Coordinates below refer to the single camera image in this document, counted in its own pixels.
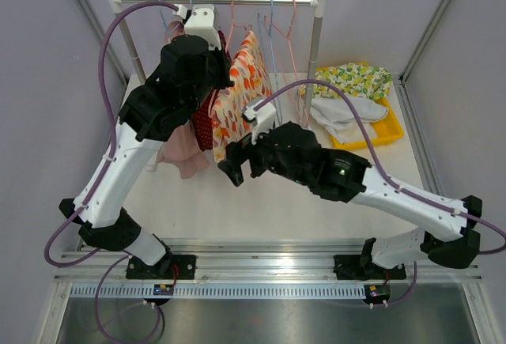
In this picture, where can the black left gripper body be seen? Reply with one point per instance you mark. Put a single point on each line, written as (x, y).
(217, 73)

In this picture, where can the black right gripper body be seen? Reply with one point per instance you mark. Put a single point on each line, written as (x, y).
(265, 156)

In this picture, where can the orange floral skirt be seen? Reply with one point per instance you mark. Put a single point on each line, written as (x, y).
(251, 81)

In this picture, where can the red polka dot skirt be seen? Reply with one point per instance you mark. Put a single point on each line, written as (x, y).
(202, 123)

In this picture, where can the pink wire hanger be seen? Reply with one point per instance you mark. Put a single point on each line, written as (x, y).
(233, 26)
(288, 35)

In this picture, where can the pink pleated skirt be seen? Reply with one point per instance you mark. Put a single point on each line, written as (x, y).
(182, 151)

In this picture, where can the white skirt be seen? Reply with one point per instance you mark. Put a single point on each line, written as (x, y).
(336, 117)

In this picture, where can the lemon print skirt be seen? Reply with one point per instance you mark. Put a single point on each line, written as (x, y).
(358, 79)

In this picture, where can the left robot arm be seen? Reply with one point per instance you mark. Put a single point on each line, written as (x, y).
(189, 69)

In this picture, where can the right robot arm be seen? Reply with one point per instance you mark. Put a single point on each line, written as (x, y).
(441, 235)

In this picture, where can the yellow plastic tray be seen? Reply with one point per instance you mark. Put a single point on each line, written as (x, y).
(388, 130)

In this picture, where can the white and silver clothes rack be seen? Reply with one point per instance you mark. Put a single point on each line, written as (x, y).
(317, 5)

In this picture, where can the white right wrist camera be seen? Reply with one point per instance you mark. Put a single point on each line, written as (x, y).
(261, 116)

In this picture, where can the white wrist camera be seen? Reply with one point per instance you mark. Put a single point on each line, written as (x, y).
(200, 20)
(261, 116)

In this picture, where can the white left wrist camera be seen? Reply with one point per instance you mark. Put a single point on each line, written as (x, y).
(200, 20)

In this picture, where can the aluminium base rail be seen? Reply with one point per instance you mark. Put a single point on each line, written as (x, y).
(264, 261)

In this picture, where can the slotted cable duct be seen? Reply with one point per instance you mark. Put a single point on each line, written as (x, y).
(221, 291)

